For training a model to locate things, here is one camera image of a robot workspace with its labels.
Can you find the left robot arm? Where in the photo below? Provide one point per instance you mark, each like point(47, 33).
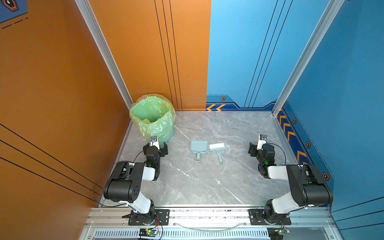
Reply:
point(124, 186)

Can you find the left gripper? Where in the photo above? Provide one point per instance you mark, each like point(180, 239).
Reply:
point(163, 151)

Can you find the aluminium frame rail front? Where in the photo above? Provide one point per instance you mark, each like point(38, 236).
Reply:
point(209, 223)

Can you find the left aluminium corner post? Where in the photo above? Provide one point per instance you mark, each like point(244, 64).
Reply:
point(101, 42)

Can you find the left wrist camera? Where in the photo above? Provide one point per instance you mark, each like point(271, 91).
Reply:
point(154, 142)

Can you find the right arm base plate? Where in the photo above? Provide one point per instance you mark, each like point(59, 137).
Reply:
point(259, 217)

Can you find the left circuit board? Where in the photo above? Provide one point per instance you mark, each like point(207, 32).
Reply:
point(148, 233)

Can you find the right circuit board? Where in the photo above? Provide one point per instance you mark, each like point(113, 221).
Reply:
point(278, 234)

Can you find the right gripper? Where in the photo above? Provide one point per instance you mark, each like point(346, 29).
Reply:
point(252, 149)

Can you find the green trash bin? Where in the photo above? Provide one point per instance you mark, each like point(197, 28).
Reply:
point(166, 135)

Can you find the right aluminium corner post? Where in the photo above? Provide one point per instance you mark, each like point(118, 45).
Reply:
point(318, 34)

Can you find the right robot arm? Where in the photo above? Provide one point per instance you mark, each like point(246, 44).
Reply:
point(308, 188)

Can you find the aluminium corner post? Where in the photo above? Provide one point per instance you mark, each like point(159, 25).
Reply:
point(101, 42)
point(318, 34)

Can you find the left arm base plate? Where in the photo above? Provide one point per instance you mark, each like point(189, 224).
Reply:
point(154, 217)

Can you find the teal dustpan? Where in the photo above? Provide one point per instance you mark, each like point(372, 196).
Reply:
point(199, 148)

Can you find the circuit board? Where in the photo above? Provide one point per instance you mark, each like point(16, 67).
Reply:
point(148, 233)
point(278, 234)

